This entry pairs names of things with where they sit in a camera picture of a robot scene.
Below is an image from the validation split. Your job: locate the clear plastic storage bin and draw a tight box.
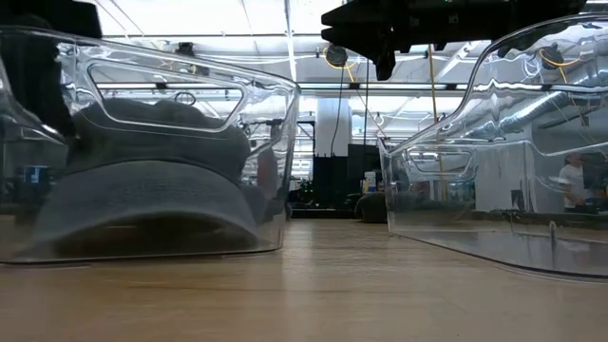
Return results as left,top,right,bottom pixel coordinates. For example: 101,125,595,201
377,12,608,281
0,26,301,265

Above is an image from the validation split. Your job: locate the black partition panel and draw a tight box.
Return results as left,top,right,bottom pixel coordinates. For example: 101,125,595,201
312,143,381,210

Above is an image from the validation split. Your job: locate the black ceiling cable reel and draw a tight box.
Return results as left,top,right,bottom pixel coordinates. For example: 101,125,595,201
540,43,565,71
325,43,350,68

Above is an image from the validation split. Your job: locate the white square column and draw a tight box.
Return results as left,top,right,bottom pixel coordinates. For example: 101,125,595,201
315,97,353,158

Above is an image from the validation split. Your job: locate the ceiling light track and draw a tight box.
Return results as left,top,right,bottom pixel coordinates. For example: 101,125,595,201
298,81,469,92

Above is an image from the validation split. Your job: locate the blue-lit monitor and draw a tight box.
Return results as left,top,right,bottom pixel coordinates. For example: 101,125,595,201
23,165,47,185

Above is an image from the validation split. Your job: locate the yellow reel cord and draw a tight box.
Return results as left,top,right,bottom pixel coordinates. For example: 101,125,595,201
323,46,356,83

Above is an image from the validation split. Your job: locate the person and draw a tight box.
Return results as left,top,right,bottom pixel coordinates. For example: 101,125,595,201
558,154,591,214

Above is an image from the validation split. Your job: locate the black stand frame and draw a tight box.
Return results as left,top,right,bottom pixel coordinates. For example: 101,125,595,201
294,119,317,158

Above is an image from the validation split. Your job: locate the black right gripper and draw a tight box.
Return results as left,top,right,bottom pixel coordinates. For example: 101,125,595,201
320,0,485,82

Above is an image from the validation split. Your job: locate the black hanging cable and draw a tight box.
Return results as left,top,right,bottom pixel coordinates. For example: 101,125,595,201
363,59,371,146
330,66,347,158

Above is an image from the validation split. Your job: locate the black table end rail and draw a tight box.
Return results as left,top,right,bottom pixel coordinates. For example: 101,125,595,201
290,207,376,219

